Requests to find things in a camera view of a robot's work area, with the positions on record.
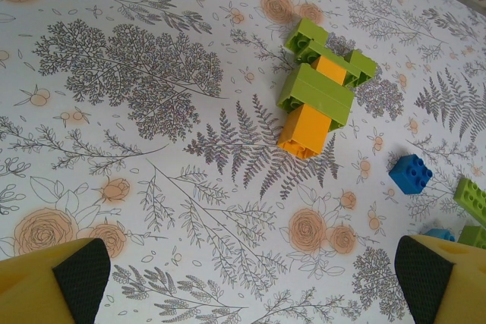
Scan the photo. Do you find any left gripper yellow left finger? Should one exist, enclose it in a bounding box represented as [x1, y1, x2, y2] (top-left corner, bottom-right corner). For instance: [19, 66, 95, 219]
[0, 237, 111, 324]

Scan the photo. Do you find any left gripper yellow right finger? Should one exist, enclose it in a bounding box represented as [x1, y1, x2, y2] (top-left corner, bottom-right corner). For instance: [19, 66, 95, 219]
[394, 234, 486, 324]

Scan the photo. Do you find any light blue two-by-four lego brick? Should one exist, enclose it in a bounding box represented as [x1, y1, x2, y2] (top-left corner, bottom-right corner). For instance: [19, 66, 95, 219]
[423, 227, 456, 244]

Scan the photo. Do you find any lime two-by-two lego brick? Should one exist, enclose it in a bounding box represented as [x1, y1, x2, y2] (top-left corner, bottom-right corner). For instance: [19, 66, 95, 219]
[457, 224, 486, 249]
[343, 49, 378, 88]
[284, 17, 331, 55]

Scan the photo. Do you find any lime two-by-four lego brick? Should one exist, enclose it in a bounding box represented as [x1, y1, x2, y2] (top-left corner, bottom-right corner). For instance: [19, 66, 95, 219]
[276, 62, 354, 139]
[453, 177, 486, 223]
[295, 39, 361, 80]

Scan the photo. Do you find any blue two-by-two lego brick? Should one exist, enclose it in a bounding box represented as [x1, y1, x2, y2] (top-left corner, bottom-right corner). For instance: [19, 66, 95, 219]
[388, 153, 434, 196]

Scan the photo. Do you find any orange two-by-two lego brick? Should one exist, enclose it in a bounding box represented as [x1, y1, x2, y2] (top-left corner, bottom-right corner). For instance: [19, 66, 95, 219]
[311, 55, 349, 88]
[276, 105, 331, 160]

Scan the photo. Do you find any floral patterned table cover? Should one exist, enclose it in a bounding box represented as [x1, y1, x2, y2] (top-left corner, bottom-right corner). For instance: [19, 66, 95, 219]
[0, 0, 486, 324]

